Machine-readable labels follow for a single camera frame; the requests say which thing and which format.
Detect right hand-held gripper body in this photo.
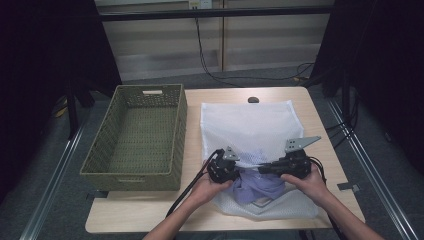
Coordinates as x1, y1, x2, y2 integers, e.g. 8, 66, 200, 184
277, 135, 322, 180

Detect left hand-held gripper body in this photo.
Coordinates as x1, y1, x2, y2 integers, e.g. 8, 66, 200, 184
206, 145, 241, 185

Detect lavender shirt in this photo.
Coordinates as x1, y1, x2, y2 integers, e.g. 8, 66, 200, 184
231, 168, 288, 206

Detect white mesh laundry bag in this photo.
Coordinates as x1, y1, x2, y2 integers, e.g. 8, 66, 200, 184
199, 99, 319, 222

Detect green woven basket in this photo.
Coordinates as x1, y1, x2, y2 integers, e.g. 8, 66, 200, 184
79, 83, 188, 193

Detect person's right hand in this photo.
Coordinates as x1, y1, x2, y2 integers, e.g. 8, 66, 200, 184
281, 164, 329, 206

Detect person's left hand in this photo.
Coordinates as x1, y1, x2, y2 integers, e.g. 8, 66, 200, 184
188, 173, 234, 206

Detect black curtain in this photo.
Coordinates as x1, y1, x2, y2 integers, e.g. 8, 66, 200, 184
0, 0, 123, 201
309, 0, 424, 174

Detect black horizontal bar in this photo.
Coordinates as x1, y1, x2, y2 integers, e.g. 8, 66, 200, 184
99, 5, 335, 23

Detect black metal stand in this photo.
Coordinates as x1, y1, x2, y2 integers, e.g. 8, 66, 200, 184
65, 83, 97, 140

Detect yellow tape strip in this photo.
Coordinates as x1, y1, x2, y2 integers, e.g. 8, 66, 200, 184
53, 99, 69, 118

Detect right hand-held gripper cable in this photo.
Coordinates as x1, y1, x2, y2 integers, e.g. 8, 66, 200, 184
309, 155, 346, 240

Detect hand-held gripper cable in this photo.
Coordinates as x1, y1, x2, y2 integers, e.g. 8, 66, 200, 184
165, 148, 224, 218
309, 155, 346, 240

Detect left hand-held gripper cable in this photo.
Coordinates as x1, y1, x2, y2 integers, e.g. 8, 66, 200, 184
165, 148, 224, 218

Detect metal table bracket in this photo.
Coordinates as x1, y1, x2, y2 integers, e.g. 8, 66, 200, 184
86, 190, 110, 202
337, 182, 361, 193

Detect bundle of black floor cables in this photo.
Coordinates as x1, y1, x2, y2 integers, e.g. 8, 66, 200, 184
324, 93, 362, 150

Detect metal floor rail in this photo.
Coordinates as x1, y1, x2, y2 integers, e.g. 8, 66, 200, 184
327, 99, 422, 240
19, 109, 95, 240

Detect long black wall cable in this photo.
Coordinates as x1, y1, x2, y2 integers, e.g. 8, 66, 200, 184
194, 8, 316, 88

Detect white wall outlet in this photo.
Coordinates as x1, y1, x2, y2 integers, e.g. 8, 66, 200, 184
188, 0, 213, 10

